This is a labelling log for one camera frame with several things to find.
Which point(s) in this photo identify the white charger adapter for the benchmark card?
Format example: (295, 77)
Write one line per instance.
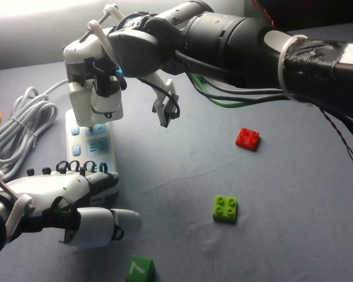
(79, 105)

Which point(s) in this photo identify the white power strip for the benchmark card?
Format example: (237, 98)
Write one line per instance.
(111, 152)

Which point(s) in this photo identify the green cube number 7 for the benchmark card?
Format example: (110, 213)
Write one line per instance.
(147, 273)

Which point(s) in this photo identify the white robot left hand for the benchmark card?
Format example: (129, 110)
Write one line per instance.
(56, 188)

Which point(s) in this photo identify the lime green stud brick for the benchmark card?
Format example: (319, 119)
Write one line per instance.
(223, 218)

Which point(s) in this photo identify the grey table cloth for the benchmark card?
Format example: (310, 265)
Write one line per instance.
(194, 176)

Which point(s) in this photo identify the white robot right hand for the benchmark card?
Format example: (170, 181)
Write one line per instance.
(82, 51)

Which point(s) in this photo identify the red stud brick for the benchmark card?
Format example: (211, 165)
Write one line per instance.
(247, 144)

